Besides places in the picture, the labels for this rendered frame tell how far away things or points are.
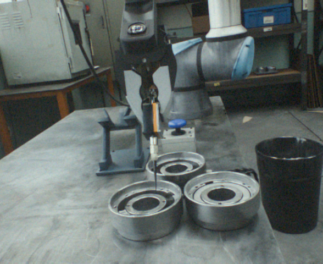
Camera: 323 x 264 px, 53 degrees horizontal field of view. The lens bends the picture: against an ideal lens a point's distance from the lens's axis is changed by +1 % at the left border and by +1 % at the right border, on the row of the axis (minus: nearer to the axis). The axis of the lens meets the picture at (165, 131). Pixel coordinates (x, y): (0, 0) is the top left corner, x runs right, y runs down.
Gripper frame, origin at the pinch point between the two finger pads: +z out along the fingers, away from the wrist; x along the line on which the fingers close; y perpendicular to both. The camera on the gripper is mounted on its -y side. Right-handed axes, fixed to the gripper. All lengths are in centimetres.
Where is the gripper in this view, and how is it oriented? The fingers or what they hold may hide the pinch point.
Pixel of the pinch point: (152, 116)
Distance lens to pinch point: 52.8
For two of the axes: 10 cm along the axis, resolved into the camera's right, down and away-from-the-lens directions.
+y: 0.8, -3.0, 9.5
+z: 1.2, 9.5, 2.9
